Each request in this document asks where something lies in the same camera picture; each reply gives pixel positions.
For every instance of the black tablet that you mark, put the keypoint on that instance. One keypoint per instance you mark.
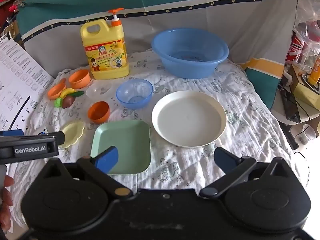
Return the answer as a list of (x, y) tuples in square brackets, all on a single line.
[(290, 107)]

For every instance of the yellow bottle orange label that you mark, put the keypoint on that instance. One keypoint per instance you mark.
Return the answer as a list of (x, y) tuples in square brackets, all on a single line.
[(315, 71)]

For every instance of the clear plastic bag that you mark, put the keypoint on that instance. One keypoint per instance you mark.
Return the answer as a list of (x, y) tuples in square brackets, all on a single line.
[(308, 10)]

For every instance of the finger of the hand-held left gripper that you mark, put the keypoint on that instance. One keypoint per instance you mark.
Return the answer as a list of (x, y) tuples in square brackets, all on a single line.
[(61, 138)]

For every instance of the green toy cucumber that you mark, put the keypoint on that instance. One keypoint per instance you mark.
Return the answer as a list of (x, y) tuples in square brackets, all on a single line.
[(78, 94)]

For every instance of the light green toy piece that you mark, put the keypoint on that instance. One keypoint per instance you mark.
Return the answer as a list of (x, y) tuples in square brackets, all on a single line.
[(58, 102)]

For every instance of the white round side table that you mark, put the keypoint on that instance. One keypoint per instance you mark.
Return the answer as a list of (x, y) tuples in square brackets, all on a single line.
[(308, 113)]

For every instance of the small orange dish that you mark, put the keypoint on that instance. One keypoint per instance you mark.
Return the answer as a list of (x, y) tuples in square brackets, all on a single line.
[(56, 92)]

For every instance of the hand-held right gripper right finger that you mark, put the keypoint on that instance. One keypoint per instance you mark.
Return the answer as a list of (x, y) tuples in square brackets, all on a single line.
[(225, 160)]

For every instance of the orange round bowl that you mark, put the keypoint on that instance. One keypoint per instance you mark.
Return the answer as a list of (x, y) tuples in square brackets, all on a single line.
[(98, 113)]

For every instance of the person's left hand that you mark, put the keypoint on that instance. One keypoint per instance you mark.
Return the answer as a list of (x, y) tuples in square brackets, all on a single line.
[(5, 205)]

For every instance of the white printed blanket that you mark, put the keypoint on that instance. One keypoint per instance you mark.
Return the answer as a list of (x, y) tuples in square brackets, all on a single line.
[(250, 120)]

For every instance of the yellow flower-shaped plate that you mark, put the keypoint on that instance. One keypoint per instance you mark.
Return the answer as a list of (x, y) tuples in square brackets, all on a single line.
[(73, 132)]

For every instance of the green square plate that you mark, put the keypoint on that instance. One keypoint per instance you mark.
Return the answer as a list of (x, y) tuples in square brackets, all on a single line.
[(125, 142)]

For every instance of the teal and grey star sheet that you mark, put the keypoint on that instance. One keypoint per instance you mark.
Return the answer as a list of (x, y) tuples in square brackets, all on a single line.
[(150, 2)]

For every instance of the brown toy vegetable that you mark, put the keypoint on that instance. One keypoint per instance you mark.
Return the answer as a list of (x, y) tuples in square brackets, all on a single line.
[(68, 102)]

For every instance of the white printed paper sheet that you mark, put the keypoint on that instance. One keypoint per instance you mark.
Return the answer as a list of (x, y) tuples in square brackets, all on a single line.
[(20, 80)]

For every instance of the white round plate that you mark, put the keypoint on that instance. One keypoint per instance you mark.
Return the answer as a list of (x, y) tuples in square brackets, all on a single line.
[(187, 117)]

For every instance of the blue translucent bowl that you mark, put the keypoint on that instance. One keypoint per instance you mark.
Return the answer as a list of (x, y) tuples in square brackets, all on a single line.
[(132, 97)]

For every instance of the red striped can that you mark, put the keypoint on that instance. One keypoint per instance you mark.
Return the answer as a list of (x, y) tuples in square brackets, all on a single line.
[(295, 47)]

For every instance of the clear plastic bowl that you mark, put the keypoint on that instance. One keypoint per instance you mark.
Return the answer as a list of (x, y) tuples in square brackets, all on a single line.
[(96, 91)]

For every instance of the blue plastic basin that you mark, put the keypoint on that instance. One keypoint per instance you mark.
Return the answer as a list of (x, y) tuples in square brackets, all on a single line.
[(175, 65)]

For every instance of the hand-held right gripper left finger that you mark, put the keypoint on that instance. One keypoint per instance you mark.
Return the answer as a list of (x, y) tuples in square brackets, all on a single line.
[(107, 158)]

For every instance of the yellow detergent pump bottle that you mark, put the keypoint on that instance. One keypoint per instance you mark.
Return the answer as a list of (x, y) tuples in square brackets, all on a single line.
[(107, 60)]

